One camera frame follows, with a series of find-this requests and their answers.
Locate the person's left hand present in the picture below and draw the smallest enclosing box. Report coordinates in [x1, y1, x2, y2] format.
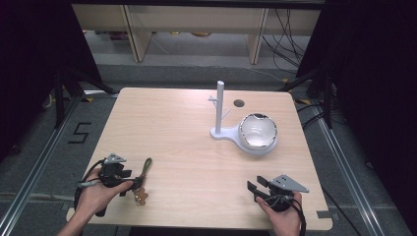
[75, 168, 135, 218]

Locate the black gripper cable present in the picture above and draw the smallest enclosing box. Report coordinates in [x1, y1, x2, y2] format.
[73, 158, 106, 211]
[288, 195, 308, 236]

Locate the aluminium floor rail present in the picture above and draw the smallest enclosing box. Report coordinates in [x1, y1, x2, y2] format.
[0, 92, 83, 236]
[308, 97, 387, 236]

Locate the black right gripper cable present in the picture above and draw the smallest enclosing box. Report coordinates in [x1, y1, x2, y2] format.
[288, 195, 308, 236]

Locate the dark curtain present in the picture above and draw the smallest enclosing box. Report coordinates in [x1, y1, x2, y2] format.
[0, 0, 103, 161]
[296, 0, 417, 227]

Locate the bundle of black floor cables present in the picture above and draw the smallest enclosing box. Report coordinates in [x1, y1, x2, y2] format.
[261, 8, 311, 75]

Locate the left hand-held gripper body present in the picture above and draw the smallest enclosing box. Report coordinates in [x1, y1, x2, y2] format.
[97, 152, 133, 190]

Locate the grey tape strip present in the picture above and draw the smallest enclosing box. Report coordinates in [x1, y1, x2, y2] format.
[316, 210, 340, 220]

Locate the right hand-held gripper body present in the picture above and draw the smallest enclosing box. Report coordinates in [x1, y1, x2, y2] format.
[261, 173, 310, 212]

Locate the green strap keychain brown charm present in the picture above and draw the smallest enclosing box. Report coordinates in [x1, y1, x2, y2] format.
[133, 157, 153, 207]

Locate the person's right hand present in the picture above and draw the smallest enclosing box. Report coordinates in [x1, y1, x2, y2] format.
[255, 191, 303, 236]

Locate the white jewelry stand with pole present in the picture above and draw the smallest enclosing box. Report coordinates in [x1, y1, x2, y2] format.
[208, 80, 279, 156]

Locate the black metal stand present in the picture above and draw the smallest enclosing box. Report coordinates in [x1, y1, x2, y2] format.
[52, 67, 120, 130]
[278, 68, 339, 130]

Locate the light wooden desk frame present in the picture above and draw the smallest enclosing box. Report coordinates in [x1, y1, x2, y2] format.
[72, 3, 323, 65]

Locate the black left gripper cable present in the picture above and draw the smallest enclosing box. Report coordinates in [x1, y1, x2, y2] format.
[73, 158, 106, 211]

